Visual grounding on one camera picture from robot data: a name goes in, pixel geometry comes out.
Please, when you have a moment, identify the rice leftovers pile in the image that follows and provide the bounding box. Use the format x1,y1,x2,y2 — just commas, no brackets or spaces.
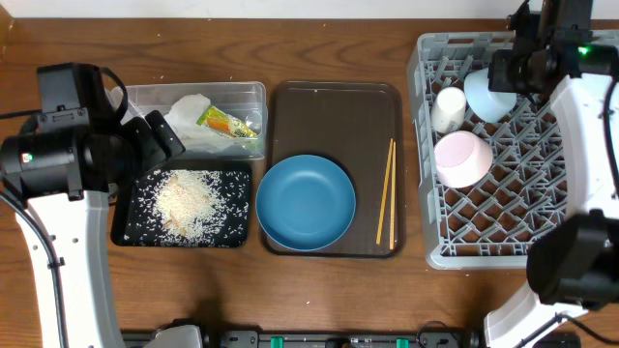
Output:
123,168,251,245

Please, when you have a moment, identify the black tray bin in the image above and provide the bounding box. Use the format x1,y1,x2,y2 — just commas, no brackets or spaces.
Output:
109,160,252,249

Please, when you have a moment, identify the wooden chopstick left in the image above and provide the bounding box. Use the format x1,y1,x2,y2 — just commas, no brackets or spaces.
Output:
375,138,394,246

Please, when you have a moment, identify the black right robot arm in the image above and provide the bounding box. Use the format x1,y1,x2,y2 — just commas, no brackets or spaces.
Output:
480,0,618,347

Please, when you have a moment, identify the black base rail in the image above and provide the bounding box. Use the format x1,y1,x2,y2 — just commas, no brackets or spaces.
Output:
120,330,581,348

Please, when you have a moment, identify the dark blue plate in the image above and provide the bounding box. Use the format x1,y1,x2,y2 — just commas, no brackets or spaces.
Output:
255,155,357,251

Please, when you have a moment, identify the brown serving tray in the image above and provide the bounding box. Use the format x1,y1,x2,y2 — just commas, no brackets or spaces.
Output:
262,81,406,258

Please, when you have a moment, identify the pink bowl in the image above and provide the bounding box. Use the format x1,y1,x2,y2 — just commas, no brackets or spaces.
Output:
433,130,493,189

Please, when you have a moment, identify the clear plastic bin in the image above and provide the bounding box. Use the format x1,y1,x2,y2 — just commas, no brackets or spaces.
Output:
122,81,268,160

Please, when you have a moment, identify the grey dishwasher rack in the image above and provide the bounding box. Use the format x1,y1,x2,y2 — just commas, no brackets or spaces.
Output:
406,32,567,270

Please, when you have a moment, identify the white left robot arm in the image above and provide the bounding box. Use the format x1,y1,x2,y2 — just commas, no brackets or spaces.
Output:
1,111,185,347

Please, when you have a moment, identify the wooden chopstick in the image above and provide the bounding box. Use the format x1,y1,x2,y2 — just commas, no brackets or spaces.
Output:
375,138,394,246
389,141,397,250

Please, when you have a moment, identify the green yellow snack wrapper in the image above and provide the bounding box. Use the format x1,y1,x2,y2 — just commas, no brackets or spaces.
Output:
196,105,257,138

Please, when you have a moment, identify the wooden chopstick right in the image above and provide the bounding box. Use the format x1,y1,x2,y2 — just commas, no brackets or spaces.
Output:
389,141,397,250

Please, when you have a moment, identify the light blue small bowl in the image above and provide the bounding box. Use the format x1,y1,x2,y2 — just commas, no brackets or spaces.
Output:
463,69,516,123

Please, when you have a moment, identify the cream plastic cup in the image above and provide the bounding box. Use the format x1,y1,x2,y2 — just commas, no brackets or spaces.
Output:
430,87,467,133

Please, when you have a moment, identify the white napkin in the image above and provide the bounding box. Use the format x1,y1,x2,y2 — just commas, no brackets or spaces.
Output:
164,94,233,153

